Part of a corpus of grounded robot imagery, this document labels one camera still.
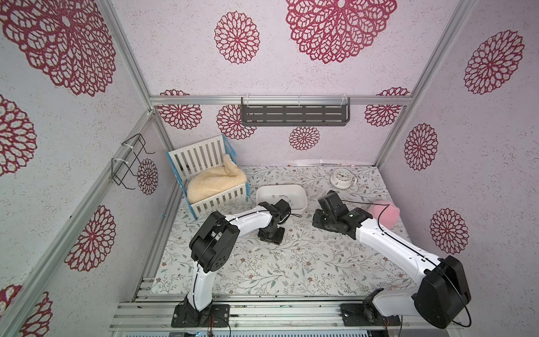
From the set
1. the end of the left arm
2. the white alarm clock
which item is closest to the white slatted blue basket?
the end of the left arm

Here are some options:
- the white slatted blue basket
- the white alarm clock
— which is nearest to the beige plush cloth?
the white slatted blue basket

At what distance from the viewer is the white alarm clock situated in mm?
1116

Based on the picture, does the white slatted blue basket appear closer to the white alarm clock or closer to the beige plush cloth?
the beige plush cloth

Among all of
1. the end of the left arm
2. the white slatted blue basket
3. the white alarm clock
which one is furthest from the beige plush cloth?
the white alarm clock

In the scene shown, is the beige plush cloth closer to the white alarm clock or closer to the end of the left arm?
the end of the left arm

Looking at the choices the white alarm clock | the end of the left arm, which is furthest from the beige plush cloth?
the white alarm clock

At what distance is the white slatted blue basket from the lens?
996 millimetres

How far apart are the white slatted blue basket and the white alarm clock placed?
0.47 metres

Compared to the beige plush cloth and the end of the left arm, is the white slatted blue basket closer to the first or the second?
the beige plush cloth

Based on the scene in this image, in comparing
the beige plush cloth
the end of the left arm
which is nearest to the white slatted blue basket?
the beige plush cloth

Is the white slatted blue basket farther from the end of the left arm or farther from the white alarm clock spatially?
the white alarm clock
